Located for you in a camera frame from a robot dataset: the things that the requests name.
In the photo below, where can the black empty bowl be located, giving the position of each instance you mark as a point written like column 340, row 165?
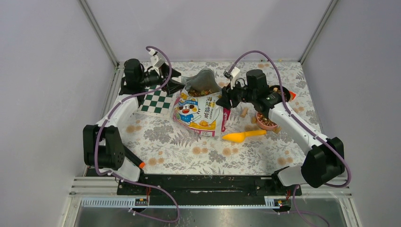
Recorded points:
column 283, row 90

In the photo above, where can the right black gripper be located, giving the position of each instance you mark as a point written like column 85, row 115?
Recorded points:
column 228, row 94

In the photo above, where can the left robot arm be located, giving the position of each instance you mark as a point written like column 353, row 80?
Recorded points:
column 103, row 148

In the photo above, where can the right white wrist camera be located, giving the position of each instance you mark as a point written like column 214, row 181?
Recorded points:
column 231, row 73

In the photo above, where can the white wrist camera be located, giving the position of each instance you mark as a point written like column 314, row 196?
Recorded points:
column 231, row 73
column 157, row 61

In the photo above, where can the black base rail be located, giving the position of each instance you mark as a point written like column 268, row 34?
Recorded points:
column 208, row 189

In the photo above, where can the floral tablecloth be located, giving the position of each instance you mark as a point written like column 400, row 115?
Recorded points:
column 169, row 148

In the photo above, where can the wooden cork cylinder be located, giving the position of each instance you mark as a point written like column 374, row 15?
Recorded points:
column 244, row 112

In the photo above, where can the black marker orange cap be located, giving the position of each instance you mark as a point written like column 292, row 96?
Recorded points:
column 134, row 159

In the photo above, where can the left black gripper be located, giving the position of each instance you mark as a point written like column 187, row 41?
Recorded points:
column 172, row 86

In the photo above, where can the pink bowl with kibble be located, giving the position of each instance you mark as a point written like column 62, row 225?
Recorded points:
column 265, row 123

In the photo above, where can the yellow plastic scoop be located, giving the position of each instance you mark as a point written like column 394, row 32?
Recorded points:
column 241, row 136

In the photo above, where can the wooden block near bowl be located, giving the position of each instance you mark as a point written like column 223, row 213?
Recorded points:
column 277, row 130

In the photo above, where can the green white chessboard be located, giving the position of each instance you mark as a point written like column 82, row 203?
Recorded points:
column 157, row 104

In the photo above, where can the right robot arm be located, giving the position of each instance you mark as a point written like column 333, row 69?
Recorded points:
column 323, row 156

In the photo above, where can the orange red small object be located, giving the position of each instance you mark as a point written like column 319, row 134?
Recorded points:
column 292, row 95

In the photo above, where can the cat food bag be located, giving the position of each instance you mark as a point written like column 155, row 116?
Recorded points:
column 195, row 107

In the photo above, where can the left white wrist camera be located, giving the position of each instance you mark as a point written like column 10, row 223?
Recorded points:
column 157, row 61

